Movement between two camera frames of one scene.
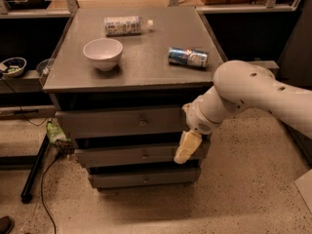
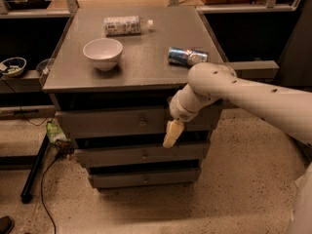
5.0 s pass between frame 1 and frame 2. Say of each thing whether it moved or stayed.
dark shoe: stayed
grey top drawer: stayed
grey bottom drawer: stayed
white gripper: moved
